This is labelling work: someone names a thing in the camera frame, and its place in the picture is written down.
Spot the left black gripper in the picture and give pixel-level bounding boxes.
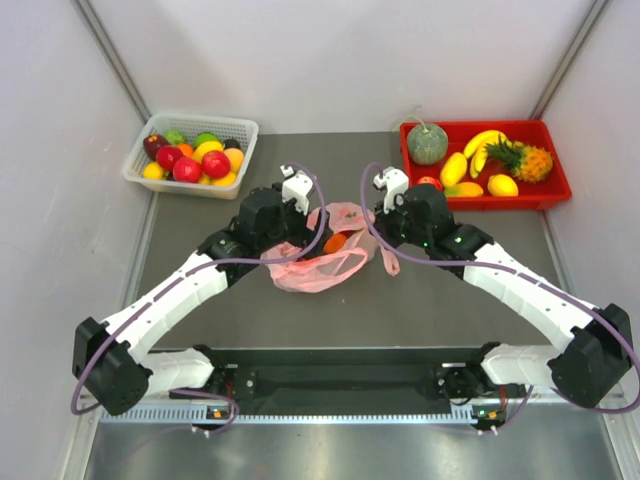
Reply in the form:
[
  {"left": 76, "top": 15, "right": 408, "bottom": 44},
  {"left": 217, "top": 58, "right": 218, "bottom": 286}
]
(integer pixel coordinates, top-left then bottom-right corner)
[{"left": 257, "top": 193, "right": 332, "bottom": 255}]

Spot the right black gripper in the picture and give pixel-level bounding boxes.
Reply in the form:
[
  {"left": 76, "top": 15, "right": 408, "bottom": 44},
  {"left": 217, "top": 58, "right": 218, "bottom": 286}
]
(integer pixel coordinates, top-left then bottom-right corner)
[{"left": 370, "top": 193, "right": 432, "bottom": 251}]

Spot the pink printed plastic bag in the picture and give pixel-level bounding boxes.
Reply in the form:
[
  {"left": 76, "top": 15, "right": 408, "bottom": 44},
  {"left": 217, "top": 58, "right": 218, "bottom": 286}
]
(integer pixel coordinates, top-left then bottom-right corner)
[{"left": 262, "top": 202, "right": 400, "bottom": 294}]

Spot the orange fruit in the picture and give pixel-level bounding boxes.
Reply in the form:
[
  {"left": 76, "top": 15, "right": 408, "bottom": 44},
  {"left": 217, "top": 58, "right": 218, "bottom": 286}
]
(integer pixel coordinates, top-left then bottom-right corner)
[{"left": 323, "top": 232, "right": 349, "bottom": 255}]

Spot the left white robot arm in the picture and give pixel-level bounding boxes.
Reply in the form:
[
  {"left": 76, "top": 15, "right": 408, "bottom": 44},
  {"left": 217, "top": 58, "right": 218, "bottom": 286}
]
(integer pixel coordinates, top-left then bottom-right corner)
[{"left": 71, "top": 171, "right": 329, "bottom": 416}]

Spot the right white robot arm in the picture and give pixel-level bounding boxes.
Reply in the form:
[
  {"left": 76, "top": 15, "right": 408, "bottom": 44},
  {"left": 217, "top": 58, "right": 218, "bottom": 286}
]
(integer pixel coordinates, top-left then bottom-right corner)
[{"left": 370, "top": 174, "right": 639, "bottom": 409}]

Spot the yellow fruit in basket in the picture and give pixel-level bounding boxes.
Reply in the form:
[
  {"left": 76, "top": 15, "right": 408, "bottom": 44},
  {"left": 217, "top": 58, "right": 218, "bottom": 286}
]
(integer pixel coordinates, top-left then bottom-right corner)
[{"left": 191, "top": 141, "right": 224, "bottom": 163}]

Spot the dark red fruit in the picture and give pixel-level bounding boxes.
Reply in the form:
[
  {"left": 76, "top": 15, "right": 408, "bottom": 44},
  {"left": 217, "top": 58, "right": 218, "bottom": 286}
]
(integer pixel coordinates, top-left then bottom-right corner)
[{"left": 142, "top": 134, "right": 170, "bottom": 161}]

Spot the red apple in tray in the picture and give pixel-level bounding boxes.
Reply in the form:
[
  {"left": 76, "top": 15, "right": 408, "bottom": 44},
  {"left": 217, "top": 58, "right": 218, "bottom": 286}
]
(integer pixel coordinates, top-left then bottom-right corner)
[{"left": 417, "top": 176, "right": 443, "bottom": 191}]

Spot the red green yellow mango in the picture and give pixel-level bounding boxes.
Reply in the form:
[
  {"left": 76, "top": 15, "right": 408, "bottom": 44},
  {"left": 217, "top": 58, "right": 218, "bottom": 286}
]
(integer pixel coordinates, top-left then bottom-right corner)
[{"left": 444, "top": 182, "right": 484, "bottom": 198}]

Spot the green melon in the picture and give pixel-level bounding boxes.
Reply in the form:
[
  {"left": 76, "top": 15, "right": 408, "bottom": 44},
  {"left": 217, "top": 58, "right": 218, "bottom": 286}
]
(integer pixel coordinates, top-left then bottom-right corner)
[{"left": 406, "top": 105, "right": 449, "bottom": 166}]

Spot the orange peach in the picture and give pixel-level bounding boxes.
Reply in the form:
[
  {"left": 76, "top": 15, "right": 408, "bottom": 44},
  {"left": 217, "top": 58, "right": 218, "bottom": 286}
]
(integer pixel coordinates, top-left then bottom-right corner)
[{"left": 224, "top": 148, "right": 245, "bottom": 174}]

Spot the red apple right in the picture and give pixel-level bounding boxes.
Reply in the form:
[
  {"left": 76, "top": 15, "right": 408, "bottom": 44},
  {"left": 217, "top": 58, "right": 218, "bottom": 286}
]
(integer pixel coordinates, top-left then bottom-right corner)
[{"left": 201, "top": 150, "right": 231, "bottom": 179}]

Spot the red plastic tray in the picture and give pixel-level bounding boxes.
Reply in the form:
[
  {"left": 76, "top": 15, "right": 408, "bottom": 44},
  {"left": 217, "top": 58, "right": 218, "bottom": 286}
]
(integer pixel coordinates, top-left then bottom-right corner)
[{"left": 398, "top": 118, "right": 573, "bottom": 213}]

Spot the yellow banana bunch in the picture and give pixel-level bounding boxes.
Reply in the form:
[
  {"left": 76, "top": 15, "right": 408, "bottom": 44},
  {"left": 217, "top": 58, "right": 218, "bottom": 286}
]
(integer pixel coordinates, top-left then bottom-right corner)
[{"left": 463, "top": 130, "right": 508, "bottom": 179}]

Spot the dark mangosteen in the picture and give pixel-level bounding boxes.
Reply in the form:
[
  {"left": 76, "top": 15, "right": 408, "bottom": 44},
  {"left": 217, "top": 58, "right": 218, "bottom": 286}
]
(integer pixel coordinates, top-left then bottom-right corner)
[{"left": 223, "top": 138, "right": 242, "bottom": 150}]

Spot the white perforated plastic basket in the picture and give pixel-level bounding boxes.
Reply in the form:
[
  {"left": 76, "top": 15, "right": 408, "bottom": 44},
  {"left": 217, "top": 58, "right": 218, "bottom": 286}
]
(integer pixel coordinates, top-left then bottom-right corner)
[{"left": 122, "top": 113, "right": 259, "bottom": 200}]

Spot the red apple middle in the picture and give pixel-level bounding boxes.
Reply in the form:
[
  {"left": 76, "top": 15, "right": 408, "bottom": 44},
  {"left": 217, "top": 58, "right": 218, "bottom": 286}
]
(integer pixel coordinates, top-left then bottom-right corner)
[{"left": 172, "top": 156, "right": 202, "bottom": 183}]

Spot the green apple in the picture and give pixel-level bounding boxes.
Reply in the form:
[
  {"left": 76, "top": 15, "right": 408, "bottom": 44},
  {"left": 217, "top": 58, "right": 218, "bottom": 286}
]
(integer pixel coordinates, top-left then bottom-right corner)
[{"left": 193, "top": 132, "right": 220, "bottom": 148}]

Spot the small orange tangerine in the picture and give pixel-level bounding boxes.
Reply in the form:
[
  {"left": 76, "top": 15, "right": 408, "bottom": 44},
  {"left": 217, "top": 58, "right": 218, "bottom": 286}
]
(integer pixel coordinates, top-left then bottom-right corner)
[{"left": 177, "top": 143, "right": 194, "bottom": 157}]

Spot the red apple left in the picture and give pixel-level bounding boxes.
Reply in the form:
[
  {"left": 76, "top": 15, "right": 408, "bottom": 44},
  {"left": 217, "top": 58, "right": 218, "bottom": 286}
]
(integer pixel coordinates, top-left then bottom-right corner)
[{"left": 155, "top": 145, "right": 184, "bottom": 172}]

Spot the yellow lemon in basket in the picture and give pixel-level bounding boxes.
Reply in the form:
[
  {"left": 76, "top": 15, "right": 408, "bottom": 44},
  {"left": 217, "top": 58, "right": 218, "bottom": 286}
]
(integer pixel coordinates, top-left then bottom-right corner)
[{"left": 142, "top": 162, "right": 166, "bottom": 180}]

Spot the green lime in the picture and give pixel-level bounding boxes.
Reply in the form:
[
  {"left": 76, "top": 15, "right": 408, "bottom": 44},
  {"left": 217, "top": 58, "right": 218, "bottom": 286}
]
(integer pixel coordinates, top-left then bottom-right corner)
[{"left": 164, "top": 129, "right": 187, "bottom": 145}]

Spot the orange pineapple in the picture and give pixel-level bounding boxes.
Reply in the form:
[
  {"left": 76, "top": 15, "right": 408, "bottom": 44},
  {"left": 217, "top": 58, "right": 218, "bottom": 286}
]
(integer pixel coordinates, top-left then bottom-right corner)
[{"left": 485, "top": 140, "right": 554, "bottom": 184}]

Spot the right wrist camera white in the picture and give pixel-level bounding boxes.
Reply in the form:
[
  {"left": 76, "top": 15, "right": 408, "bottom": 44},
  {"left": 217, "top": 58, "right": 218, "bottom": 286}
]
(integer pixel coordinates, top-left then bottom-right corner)
[{"left": 373, "top": 167, "right": 409, "bottom": 214}]

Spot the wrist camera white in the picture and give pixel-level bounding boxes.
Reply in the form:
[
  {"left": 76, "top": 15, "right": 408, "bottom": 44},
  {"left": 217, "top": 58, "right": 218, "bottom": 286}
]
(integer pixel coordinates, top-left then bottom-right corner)
[
  {"left": 280, "top": 165, "right": 314, "bottom": 215},
  {"left": 373, "top": 167, "right": 409, "bottom": 214}
]

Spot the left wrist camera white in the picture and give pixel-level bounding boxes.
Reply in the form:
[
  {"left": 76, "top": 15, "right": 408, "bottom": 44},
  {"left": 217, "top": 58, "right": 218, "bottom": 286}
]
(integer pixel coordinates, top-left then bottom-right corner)
[{"left": 280, "top": 165, "right": 314, "bottom": 215}]

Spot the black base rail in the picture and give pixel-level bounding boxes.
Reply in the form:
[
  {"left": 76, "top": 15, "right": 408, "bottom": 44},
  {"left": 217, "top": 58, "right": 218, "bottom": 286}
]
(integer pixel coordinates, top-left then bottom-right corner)
[{"left": 200, "top": 347, "right": 503, "bottom": 415}]

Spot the grey slotted cable duct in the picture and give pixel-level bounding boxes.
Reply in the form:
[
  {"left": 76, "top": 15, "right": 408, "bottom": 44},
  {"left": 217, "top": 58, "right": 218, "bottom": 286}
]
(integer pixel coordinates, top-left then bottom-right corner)
[{"left": 100, "top": 402, "right": 504, "bottom": 426}]

